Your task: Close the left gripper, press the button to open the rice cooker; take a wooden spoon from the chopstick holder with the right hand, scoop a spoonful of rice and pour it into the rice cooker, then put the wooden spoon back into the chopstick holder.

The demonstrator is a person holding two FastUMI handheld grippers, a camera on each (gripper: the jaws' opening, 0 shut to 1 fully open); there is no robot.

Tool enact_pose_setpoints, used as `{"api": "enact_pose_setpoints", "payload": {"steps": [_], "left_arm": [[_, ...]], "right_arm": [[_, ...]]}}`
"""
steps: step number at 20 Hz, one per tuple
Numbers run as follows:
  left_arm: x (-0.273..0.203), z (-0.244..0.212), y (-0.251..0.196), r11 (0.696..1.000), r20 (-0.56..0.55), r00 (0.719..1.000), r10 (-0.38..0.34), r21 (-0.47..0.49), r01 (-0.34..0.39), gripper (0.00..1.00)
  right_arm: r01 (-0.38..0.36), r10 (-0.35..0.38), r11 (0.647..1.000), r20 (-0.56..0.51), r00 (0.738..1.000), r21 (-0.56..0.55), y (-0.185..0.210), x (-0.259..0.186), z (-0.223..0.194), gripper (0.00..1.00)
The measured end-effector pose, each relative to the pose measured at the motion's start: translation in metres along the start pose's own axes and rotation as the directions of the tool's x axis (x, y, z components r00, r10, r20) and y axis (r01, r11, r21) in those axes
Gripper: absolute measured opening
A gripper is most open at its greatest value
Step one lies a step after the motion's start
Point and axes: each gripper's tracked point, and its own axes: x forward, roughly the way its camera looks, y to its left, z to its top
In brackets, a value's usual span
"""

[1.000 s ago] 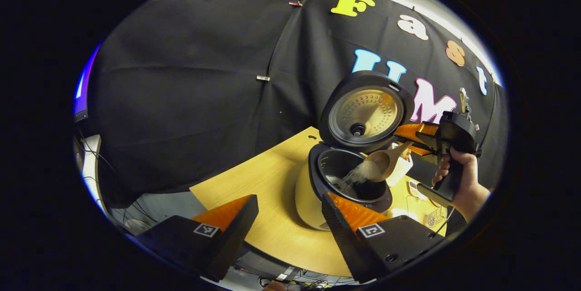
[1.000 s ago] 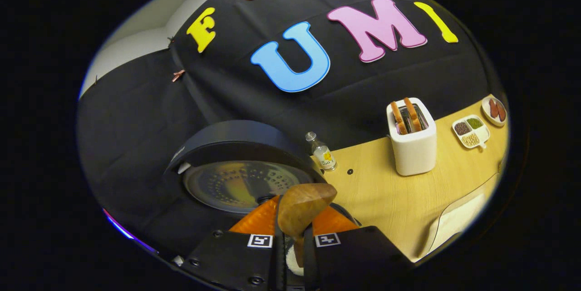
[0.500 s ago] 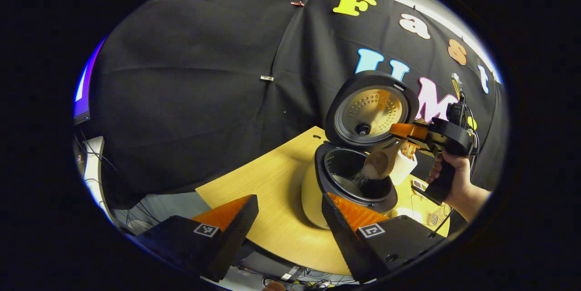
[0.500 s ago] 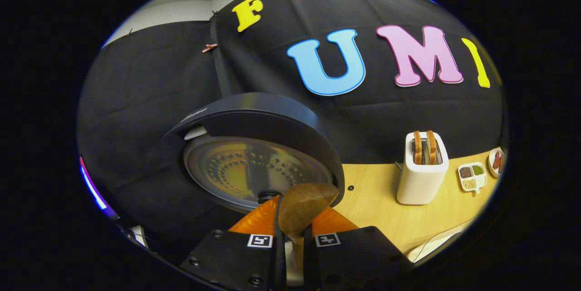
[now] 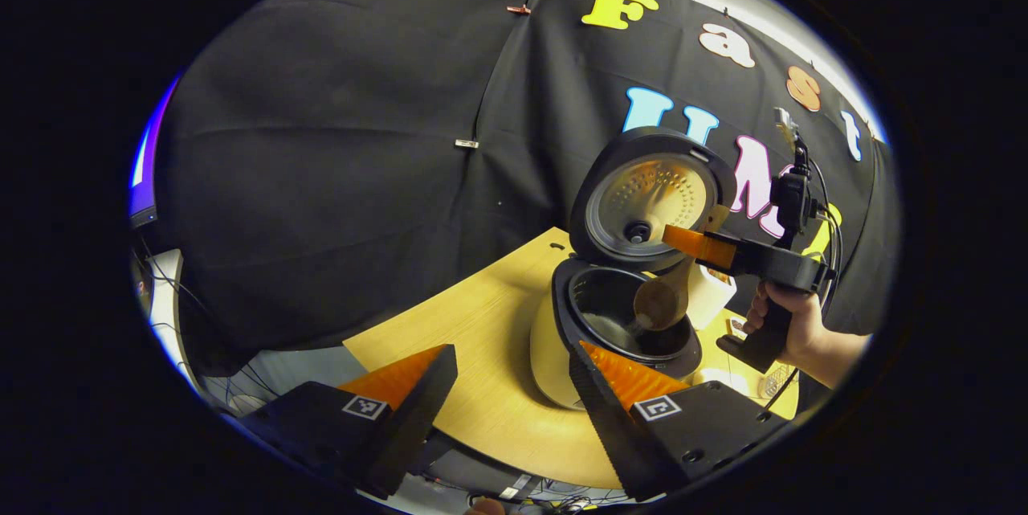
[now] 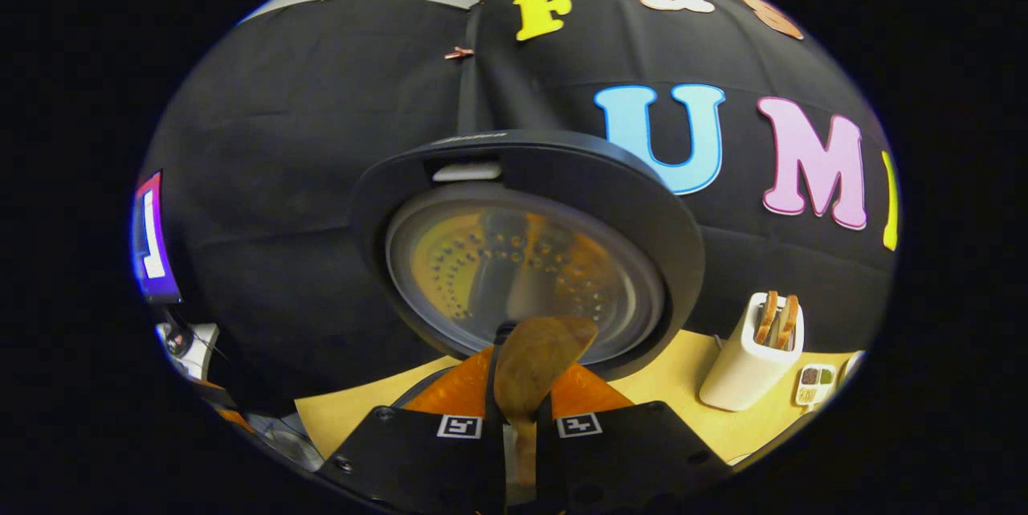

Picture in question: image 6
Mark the computer monitor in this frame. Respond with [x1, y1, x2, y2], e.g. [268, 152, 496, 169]
[133, 170, 182, 305]

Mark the black backdrop cloth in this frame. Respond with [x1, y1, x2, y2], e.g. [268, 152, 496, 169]
[141, 0, 900, 399]

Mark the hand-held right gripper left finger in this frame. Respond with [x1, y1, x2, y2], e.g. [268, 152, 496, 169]
[317, 342, 508, 515]

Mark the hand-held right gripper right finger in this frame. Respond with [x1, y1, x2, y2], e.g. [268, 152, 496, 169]
[534, 361, 733, 515]

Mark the black silver rice cooker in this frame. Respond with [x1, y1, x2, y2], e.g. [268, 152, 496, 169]
[349, 129, 708, 411]

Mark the white divided bean dish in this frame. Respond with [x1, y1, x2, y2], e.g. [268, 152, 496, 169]
[793, 363, 838, 407]

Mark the toast bread slice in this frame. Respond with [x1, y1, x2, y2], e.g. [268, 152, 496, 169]
[775, 295, 800, 351]
[755, 291, 780, 347]

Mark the wooden spoon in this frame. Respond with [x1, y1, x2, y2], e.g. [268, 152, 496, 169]
[492, 316, 599, 488]

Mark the white toaster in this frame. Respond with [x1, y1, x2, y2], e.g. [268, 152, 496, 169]
[699, 292, 806, 412]

